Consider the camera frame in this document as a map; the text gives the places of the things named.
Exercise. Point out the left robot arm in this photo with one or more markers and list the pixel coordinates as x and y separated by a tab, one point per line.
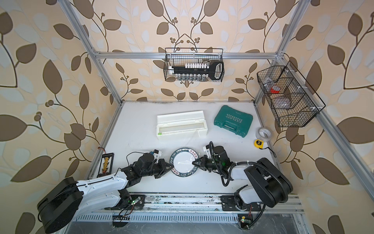
71	198

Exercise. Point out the right black wire basket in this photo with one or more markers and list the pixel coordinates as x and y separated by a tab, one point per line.
297	103

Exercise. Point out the black wire basket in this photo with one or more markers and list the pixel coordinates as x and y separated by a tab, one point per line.
182	55
297	103

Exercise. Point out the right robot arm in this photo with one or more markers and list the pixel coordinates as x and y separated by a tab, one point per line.
267	184

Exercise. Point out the rear black wire basket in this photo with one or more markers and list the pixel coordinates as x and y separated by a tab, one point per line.
182	55

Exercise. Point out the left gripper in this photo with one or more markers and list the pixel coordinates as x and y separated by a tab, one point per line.
163	170

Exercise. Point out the yellow tape measure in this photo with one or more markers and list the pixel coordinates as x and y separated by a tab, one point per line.
259	144

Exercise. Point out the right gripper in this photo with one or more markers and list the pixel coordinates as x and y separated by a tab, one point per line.
203	165

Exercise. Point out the white plate green rim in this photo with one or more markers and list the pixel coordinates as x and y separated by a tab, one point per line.
182	160

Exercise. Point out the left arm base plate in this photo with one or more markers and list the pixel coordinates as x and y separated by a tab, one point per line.
133	201

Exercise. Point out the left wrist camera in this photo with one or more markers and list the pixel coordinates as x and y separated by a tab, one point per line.
156	153

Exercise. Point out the green tool case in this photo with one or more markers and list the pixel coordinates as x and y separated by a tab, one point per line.
233	120

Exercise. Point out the small black circuit board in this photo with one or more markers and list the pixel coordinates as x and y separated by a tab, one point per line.
106	165

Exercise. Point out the red item in basket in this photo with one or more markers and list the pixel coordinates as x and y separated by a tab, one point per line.
275	89

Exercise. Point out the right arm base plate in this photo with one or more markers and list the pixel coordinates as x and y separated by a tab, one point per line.
231	203

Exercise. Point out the black socket set holder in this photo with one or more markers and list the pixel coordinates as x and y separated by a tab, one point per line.
213	70

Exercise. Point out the clear tape roll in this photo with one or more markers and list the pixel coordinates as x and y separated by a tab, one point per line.
263	134

